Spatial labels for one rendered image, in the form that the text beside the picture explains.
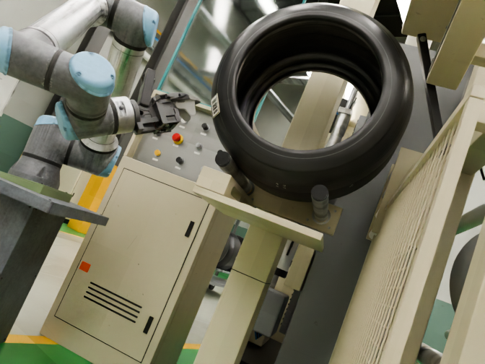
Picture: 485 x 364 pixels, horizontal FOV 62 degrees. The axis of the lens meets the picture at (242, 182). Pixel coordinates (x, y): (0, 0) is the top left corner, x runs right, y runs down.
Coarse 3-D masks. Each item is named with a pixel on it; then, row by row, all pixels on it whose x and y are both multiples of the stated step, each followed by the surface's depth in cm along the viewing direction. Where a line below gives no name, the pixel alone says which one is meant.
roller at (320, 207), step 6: (318, 186) 103; (324, 186) 103; (312, 192) 104; (318, 192) 103; (324, 192) 103; (312, 198) 105; (318, 198) 103; (324, 198) 102; (318, 204) 107; (324, 204) 108; (318, 210) 115; (324, 210) 116; (318, 216) 125; (324, 216) 125
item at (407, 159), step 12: (408, 156) 130; (420, 156) 130; (396, 168) 130; (408, 168) 129; (396, 180) 129; (384, 192) 142; (384, 204) 128; (420, 204) 126; (384, 216) 127; (372, 228) 127; (408, 240) 124
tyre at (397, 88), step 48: (240, 48) 117; (288, 48) 140; (336, 48) 138; (384, 48) 108; (240, 96) 141; (384, 96) 105; (240, 144) 110; (336, 144) 104; (384, 144) 104; (288, 192) 116; (336, 192) 116
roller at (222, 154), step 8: (224, 152) 111; (216, 160) 111; (224, 160) 110; (232, 160) 113; (224, 168) 112; (232, 168) 115; (232, 176) 120; (240, 176) 125; (240, 184) 130; (248, 184) 136; (248, 192) 142
